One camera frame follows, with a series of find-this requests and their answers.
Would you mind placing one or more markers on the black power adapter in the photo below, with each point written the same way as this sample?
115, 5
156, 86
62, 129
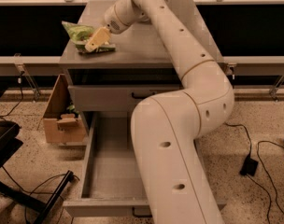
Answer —
249, 166

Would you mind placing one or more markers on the black drawer handle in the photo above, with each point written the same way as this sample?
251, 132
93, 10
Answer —
141, 212
141, 97

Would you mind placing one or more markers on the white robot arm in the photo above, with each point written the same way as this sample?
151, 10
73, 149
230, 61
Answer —
207, 96

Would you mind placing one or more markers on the black lower drawer handle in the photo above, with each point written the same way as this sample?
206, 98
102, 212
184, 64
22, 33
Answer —
141, 212

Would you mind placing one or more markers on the closed grey upper drawer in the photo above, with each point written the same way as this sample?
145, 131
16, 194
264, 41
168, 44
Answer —
112, 97

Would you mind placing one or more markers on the green jalapeno chip bag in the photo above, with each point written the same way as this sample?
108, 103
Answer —
80, 34

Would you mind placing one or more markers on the grey drawer cabinet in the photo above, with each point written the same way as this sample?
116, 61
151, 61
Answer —
140, 58

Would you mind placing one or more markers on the brown cardboard box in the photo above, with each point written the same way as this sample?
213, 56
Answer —
61, 124

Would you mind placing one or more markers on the black upper drawer handle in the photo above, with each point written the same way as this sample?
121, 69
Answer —
141, 97

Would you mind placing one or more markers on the open grey lower drawer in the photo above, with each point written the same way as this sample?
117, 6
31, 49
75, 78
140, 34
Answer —
132, 163

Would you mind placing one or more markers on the black chair frame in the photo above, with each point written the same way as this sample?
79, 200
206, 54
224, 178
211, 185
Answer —
38, 166

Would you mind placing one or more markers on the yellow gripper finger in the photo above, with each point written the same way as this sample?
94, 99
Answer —
99, 37

